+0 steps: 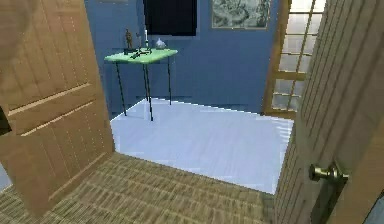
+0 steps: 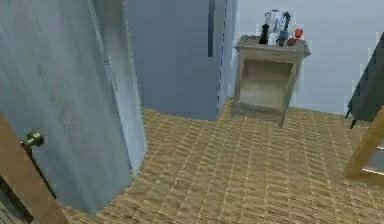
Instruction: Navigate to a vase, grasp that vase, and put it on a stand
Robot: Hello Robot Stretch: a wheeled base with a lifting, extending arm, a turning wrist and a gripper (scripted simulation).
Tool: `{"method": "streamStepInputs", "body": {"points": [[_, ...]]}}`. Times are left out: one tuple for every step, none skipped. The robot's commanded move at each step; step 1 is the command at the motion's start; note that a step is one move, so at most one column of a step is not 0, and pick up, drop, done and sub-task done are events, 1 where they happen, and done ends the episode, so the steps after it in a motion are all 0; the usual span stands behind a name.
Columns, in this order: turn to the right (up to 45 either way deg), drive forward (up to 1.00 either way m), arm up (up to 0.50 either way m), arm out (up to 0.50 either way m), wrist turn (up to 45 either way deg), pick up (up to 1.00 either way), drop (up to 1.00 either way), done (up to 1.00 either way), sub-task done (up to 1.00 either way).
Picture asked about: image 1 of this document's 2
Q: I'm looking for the brown figurine statue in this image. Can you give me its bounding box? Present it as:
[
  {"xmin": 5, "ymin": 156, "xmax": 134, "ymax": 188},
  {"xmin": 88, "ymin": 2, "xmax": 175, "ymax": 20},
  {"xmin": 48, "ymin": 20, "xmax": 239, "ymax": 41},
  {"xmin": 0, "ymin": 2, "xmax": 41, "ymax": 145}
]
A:
[{"xmin": 124, "ymin": 28, "xmax": 134, "ymax": 50}]

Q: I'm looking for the brown glazed room door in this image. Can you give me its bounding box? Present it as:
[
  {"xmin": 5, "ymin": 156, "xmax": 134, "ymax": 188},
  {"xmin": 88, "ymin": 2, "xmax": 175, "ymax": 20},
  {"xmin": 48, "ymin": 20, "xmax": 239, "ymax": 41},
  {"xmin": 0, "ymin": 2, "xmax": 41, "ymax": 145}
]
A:
[{"xmin": 262, "ymin": 0, "xmax": 328, "ymax": 120}]

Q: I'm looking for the green table with black legs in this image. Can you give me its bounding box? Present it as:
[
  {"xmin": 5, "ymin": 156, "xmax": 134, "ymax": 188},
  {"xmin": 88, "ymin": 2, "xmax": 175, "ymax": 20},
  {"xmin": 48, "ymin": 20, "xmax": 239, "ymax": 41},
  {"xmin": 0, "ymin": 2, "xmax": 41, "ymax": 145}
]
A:
[{"xmin": 103, "ymin": 48, "xmax": 179, "ymax": 122}]

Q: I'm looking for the black wall television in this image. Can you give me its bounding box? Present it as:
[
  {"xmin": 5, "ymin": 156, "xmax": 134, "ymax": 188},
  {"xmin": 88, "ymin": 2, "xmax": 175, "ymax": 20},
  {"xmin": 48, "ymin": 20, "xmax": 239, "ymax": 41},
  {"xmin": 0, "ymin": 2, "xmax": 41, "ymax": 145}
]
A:
[{"xmin": 143, "ymin": 0, "xmax": 198, "ymax": 38}]

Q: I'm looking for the brass round door knob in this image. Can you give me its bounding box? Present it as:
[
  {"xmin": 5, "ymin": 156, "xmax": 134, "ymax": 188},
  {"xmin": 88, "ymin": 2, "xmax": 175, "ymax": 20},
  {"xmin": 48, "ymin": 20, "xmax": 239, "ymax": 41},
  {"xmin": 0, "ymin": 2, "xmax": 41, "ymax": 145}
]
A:
[{"xmin": 308, "ymin": 162, "xmax": 350, "ymax": 184}]

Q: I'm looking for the black flat object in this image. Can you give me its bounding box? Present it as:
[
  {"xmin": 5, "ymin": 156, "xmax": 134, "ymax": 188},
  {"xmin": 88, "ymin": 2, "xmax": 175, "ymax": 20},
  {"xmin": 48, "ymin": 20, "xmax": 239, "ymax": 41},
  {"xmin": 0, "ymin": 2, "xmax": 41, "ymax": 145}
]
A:
[{"xmin": 123, "ymin": 48, "xmax": 153, "ymax": 60}]

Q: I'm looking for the grey framed wall picture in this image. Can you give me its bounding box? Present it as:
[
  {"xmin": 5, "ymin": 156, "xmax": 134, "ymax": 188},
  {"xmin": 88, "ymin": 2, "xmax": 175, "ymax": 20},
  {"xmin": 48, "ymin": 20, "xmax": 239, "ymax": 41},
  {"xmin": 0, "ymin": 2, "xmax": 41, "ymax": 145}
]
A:
[{"xmin": 211, "ymin": 0, "xmax": 271, "ymax": 30}]

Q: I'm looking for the brown slatted room door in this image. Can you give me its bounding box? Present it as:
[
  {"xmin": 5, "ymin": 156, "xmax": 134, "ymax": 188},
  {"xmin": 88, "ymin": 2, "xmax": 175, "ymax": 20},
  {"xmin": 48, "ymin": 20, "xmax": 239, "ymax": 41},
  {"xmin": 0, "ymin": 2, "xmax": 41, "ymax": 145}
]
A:
[{"xmin": 273, "ymin": 0, "xmax": 384, "ymax": 224}]

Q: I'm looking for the white candle on black holder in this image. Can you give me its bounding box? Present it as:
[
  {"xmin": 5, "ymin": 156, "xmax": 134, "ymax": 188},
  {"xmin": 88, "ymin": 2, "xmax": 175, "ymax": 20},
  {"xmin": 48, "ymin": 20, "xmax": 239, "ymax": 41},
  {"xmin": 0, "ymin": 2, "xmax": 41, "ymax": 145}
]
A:
[{"xmin": 142, "ymin": 29, "xmax": 151, "ymax": 52}]

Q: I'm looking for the brown panelled room door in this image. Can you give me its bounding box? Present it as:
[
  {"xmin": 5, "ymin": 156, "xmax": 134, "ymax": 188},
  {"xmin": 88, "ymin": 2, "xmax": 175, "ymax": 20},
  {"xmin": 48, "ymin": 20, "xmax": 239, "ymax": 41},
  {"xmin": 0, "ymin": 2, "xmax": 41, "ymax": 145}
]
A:
[{"xmin": 0, "ymin": 0, "xmax": 116, "ymax": 218}]

